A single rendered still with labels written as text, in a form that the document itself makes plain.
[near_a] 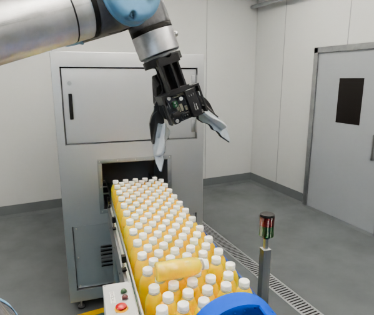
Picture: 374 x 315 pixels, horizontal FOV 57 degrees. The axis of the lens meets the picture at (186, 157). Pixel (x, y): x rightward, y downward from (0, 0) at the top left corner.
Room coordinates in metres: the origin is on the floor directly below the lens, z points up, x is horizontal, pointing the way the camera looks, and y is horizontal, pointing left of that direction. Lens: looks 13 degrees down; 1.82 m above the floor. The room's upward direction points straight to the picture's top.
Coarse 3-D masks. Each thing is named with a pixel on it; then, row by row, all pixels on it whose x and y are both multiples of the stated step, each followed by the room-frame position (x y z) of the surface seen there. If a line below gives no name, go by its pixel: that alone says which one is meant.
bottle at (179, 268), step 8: (160, 264) 1.13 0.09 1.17; (168, 264) 1.14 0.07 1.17; (176, 264) 1.14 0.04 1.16; (184, 264) 1.14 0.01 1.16; (192, 264) 1.15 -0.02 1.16; (200, 264) 1.17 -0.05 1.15; (160, 272) 1.11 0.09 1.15; (168, 272) 1.12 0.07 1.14; (176, 272) 1.12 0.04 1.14; (184, 272) 1.13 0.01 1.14; (192, 272) 1.14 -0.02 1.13; (160, 280) 1.11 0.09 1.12
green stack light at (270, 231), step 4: (260, 228) 1.37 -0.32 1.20; (264, 228) 1.36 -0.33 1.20; (268, 228) 1.36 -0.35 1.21; (272, 228) 1.36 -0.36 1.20; (260, 232) 1.37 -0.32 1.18; (264, 232) 1.36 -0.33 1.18; (268, 232) 1.36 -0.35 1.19; (272, 232) 1.36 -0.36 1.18; (260, 236) 1.37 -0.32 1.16; (264, 236) 1.36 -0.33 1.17; (268, 236) 1.36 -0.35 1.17; (272, 236) 1.36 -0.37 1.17
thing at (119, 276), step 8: (112, 216) 2.23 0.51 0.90; (112, 224) 2.10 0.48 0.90; (112, 232) 2.04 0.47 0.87; (112, 240) 2.07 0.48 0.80; (120, 240) 1.87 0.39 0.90; (112, 248) 2.24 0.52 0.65; (120, 248) 1.77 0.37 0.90; (112, 256) 2.24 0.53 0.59; (120, 256) 1.68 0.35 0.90; (120, 264) 1.63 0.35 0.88; (120, 272) 1.66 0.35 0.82; (128, 272) 1.52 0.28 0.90; (120, 280) 1.68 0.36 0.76; (128, 280) 1.46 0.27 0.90; (136, 304) 1.28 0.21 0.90
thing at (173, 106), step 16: (144, 64) 0.63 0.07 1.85; (160, 64) 0.59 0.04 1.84; (176, 64) 0.62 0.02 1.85; (160, 80) 0.64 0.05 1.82; (176, 80) 0.60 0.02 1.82; (160, 96) 0.61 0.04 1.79; (176, 96) 0.60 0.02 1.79; (192, 96) 0.60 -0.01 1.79; (160, 112) 0.64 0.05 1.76; (176, 112) 0.60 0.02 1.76; (192, 112) 0.60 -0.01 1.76
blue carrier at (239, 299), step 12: (216, 300) 0.84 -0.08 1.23; (228, 300) 0.83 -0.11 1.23; (240, 300) 0.83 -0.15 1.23; (252, 300) 0.84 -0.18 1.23; (204, 312) 0.82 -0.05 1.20; (216, 312) 0.80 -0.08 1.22; (228, 312) 0.86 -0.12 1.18; (240, 312) 0.87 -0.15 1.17; (252, 312) 0.88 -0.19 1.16; (264, 312) 0.80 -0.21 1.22
